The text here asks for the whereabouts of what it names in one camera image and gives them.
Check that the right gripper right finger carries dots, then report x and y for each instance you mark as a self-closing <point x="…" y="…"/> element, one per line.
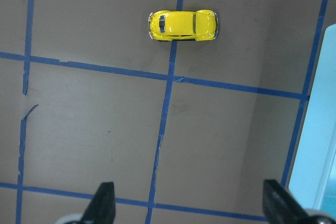
<point x="279" y="206"/>

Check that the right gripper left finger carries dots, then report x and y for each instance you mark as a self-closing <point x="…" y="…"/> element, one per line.
<point x="101" y="208"/>

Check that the yellow beetle toy car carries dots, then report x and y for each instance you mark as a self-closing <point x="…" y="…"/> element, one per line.
<point x="166" y="25"/>

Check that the light blue plastic bin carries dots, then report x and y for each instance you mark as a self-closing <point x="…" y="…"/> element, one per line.
<point x="312" y="180"/>

